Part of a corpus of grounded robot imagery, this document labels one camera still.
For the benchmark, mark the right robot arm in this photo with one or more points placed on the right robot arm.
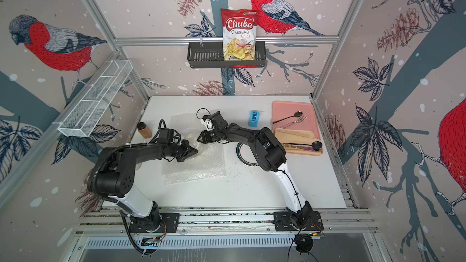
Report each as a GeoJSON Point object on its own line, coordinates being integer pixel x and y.
{"type": "Point", "coordinates": [270, 155]}

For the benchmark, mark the black spoon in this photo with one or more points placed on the black spoon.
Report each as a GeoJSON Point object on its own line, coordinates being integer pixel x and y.
{"type": "Point", "coordinates": [297, 114]}

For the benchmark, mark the white mesh wall basket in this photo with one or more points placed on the white mesh wall basket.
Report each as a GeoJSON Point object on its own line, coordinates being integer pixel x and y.
{"type": "Point", "coordinates": [88, 111]}

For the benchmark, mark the wooden cutting board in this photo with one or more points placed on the wooden cutting board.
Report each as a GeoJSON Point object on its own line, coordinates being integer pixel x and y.
{"type": "Point", "coordinates": [296, 136]}

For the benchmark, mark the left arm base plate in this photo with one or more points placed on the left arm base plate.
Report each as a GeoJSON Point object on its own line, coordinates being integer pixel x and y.
{"type": "Point", "coordinates": [167, 222]}

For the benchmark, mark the black wire shelf basket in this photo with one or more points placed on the black wire shelf basket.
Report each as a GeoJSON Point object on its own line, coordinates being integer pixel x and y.
{"type": "Point", "coordinates": [209, 55]}

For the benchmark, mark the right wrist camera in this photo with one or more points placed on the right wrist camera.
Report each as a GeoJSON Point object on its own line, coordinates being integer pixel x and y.
{"type": "Point", "coordinates": [207, 122]}

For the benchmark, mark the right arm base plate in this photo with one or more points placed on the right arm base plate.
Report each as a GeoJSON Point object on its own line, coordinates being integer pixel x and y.
{"type": "Point", "coordinates": [288, 221]}

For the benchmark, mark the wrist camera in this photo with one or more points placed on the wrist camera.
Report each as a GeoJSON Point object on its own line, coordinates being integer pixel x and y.
{"type": "Point", "coordinates": [166, 135]}
{"type": "Point", "coordinates": [207, 122]}

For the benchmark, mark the dark rimmed plate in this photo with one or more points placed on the dark rimmed plate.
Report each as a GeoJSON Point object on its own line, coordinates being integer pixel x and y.
{"type": "Point", "coordinates": [245, 156]}

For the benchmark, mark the Chuba cassava chips bag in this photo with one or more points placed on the Chuba cassava chips bag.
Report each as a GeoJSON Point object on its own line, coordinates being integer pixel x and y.
{"type": "Point", "coordinates": [239, 36]}

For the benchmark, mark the blue tape dispenser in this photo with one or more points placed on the blue tape dispenser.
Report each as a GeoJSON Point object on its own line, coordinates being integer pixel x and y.
{"type": "Point", "coordinates": [254, 118]}

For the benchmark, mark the metal fork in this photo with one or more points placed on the metal fork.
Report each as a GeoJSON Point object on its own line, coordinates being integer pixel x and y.
{"type": "Point", "coordinates": [299, 120]}

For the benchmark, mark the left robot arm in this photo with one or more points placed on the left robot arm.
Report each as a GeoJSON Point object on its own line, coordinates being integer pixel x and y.
{"type": "Point", "coordinates": [113, 178]}

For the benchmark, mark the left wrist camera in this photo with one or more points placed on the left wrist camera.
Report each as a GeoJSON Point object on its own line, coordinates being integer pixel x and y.
{"type": "Point", "coordinates": [166, 135]}

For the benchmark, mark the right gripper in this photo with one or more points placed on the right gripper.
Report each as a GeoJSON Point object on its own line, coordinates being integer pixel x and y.
{"type": "Point", "coordinates": [203, 138]}

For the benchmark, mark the bubble wrap sheet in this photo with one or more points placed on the bubble wrap sheet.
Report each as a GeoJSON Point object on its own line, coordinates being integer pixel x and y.
{"type": "Point", "coordinates": [209, 162]}

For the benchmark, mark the orange spice jar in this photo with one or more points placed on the orange spice jar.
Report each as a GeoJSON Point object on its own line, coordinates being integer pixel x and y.
{"type": "Point", "coordinates": [144, 130]}

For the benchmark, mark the black ladle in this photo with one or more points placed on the black ladle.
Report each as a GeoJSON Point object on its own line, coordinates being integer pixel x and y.
{"type": "Point", "coordinates": [315, 146]}

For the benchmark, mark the pink tray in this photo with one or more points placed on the pink tray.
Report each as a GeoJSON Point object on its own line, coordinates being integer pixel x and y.
{"type": "Point", "coordinates": [282, 109]}

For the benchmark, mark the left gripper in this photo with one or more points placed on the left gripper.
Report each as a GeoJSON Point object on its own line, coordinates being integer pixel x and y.
{"type": "Point", "coordinates": [187, 151]}

